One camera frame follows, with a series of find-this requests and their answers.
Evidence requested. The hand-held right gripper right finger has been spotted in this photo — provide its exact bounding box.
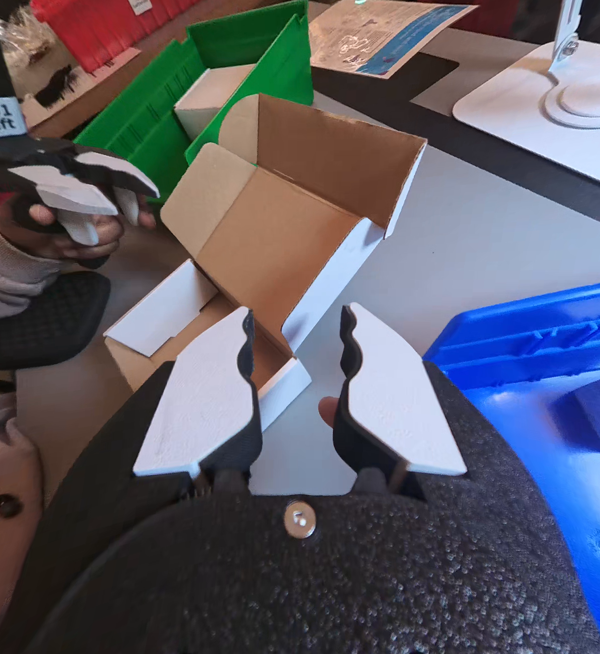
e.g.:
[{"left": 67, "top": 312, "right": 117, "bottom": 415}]
[{"left": 332, "top": 302, "right": 468, "bottom": 483}]

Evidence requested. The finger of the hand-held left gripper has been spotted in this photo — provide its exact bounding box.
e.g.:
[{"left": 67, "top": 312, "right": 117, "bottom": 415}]
[
  {"left": 7, "top": 165, "right": 121, "bottom": 247},
  {"left": 72, "top": 148, "right": 160, "bottom": 227}
]

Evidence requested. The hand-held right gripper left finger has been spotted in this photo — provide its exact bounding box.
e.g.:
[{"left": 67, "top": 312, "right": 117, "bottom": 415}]
[{"left": 133, "top": 307, "right": 264, "bottom": 478}]

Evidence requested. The green plastic bin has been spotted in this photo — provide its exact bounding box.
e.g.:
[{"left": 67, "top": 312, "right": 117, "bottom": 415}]
[{"left": 72, "top": 0, "right": 315, "bottom": 205}]

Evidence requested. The white cardboard mailer box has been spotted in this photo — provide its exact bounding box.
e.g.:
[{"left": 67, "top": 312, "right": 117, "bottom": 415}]
[{"left": 173, "top": 64, "right": 258, "bottom": 141}]

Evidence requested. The blue plastic bin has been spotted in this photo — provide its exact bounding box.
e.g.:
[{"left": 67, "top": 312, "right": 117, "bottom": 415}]
[{"left": 422, "top": 278, "right": 600, "bottom": 654}]

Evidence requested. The cardboard strip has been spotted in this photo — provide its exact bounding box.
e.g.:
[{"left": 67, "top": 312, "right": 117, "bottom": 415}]
[{"left": 103, "top": 93, "right": 428, "bottom": 434}]

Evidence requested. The person's left forearm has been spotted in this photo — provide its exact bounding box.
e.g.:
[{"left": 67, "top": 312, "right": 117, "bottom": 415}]
[{"left": 0, "top": 211, "right": 71, "bottom": 361}]

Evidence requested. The person's left hand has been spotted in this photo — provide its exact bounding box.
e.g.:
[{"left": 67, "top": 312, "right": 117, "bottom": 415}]
[{"left": 0, "top": 197, "right": 157, "bottom": 262}]

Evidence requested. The clear plastic bag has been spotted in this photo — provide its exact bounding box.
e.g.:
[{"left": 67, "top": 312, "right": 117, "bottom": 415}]
[{"left": 0, "top": 4, "right": 60, "bottom": 69}]

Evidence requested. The black fuzzy object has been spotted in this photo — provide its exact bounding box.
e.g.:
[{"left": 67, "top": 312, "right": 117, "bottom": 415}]
[{"left": 34, "top": 64, "right": 80, "bottom": 109}]

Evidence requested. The red plastic bin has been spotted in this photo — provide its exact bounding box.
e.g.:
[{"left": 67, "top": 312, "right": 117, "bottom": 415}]
[{"left": 30, "top": 0, "right": 203, "bottom": 73}]

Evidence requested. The black mesh chair armrest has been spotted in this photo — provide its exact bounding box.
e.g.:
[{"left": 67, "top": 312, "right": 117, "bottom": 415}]
[{"left": 0, "top": 271, "right": 111, "bottom": 371}]

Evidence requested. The printed instruction sheet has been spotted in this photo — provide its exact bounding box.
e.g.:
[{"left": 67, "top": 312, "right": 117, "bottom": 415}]
[{"left": 309, "top": 0, "right": 479, "bottom": 80}]

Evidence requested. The document stand with wooden board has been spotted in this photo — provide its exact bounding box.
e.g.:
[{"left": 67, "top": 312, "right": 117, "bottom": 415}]
[{"left": 452, "top": 0, "right": 600, "bottom": 194}]

